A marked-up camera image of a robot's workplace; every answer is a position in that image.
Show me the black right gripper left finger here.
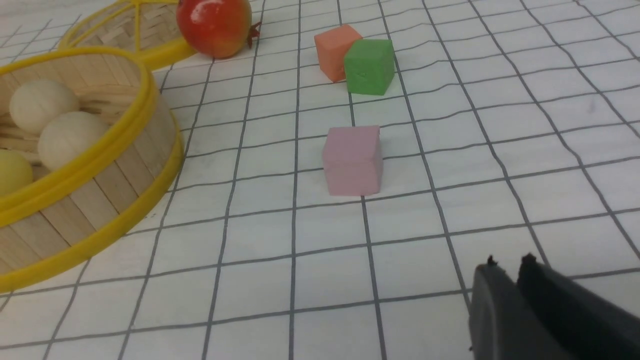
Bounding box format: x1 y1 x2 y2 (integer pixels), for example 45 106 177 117
468 256 570 360

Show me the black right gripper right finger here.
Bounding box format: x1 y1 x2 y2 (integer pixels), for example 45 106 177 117
516 253 640 360

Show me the white bun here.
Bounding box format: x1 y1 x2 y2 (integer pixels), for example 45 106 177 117
9 79 80 135
38 111 110 171

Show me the bamboo steamer tray yellow rim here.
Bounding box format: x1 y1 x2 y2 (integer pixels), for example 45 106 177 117
0 47 184 293

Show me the bamboo steamer lid yellow rim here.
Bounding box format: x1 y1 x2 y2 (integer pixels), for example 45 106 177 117
58 0 196 71

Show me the white grid tablecloth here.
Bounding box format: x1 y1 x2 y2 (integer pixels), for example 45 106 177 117
1 0 640 360

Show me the pink cube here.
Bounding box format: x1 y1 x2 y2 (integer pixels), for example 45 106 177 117
322 125 384 197

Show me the green cube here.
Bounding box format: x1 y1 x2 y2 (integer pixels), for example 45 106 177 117
343 38 395 96

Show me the orange cube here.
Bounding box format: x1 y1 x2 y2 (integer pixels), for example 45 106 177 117
314 23 362 83

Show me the red pomegranate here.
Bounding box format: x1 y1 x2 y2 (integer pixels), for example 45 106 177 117
176 0 262 59

